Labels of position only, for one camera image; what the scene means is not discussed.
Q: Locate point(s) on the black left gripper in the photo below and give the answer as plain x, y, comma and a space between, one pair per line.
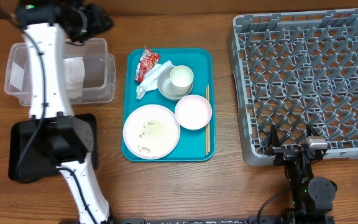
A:
97, 22

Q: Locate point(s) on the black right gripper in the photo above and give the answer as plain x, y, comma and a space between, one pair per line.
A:
284, 153

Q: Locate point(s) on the white napkin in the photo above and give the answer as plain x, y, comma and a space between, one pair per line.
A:
74, 76
151, 78

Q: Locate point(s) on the red snack wrapper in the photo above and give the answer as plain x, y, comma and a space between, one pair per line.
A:
147, 61

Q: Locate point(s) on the pink plastic bowl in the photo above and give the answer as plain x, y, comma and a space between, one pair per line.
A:
193, 112

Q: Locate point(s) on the grey small saucer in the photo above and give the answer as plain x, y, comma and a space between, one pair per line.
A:
164, 86

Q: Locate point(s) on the pale green cup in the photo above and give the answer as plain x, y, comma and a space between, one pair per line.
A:
181, 78

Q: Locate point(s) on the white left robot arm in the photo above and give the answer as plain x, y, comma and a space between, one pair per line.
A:
45, 26

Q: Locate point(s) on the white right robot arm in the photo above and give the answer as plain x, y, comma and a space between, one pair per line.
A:
312, 196

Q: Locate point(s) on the clear plastic waste bin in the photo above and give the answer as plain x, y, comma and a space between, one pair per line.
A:
100, 71

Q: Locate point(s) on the grey dishwasher rack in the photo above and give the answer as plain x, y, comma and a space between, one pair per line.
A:
293, 69

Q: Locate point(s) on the wooden chopstick right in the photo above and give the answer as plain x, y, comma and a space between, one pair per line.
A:
209, 127

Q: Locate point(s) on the wooden chopstick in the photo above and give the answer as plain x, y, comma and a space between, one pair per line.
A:
207, 125

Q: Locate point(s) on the wooden chopstick left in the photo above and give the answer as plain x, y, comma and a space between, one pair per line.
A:
207, 125

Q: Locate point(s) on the large white dirty plate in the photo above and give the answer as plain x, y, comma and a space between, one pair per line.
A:
151, 132

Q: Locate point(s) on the black plastic tray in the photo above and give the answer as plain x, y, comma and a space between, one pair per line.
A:
40, 146

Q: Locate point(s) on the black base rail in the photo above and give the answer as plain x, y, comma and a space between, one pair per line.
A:
249, 220

